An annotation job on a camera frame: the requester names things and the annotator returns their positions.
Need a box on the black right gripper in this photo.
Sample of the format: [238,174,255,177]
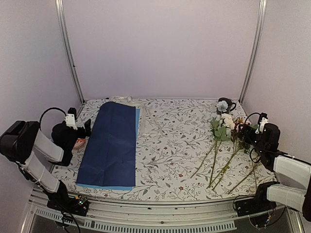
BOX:
[238,124,266,155]

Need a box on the pink fake flower stem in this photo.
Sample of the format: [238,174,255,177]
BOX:
[208,114,244,190]

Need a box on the yellow fake flower stem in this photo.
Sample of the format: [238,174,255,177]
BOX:
[228,147,260,194]

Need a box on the white blue fake flower stem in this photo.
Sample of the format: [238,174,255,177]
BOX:
[191,114,234,178]

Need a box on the pale blue fake flower stem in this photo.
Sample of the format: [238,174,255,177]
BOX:
[216,100,228,115]

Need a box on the blue wrapping paper sheet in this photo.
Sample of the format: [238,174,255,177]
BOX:
[76,101,137,191]

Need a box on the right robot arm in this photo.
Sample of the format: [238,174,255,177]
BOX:
[239,123,311,222]

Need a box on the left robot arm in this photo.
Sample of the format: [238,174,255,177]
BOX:
[0,120,91,211]

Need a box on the red patterned small dish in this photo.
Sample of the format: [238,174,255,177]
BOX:
[73,138,86,150]

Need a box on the dark grey metal mug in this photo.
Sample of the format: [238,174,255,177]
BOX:
[216,97,237,115]

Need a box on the clear plastic wrap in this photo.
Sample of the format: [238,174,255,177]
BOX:
[108,95,166,138]

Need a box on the floral patterned tablecloth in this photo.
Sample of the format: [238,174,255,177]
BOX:
[52,99,276,201]

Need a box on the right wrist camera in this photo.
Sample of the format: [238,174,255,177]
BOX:
[255,113,269,134]

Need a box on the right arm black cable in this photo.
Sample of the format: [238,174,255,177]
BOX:
[242,112,262,127]

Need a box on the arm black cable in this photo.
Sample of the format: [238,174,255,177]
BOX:
[242,112,262,127]
[39,108,67,127]

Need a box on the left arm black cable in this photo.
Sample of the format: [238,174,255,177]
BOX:
[39,108,67,127]

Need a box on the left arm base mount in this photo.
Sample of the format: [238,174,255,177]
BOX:
[47,195,89,216]

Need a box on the front aluminium rail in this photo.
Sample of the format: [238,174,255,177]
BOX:
[21,188,311,233]

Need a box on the left aluminium frame post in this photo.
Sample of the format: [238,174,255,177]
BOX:
[55,0,85,104]

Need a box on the aluminium frame post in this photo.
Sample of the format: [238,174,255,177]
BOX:
[55,0,85,104]
[239,0,267,105]

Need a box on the right aluminium frame post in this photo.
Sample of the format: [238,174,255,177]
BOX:
[239,0,267,105]

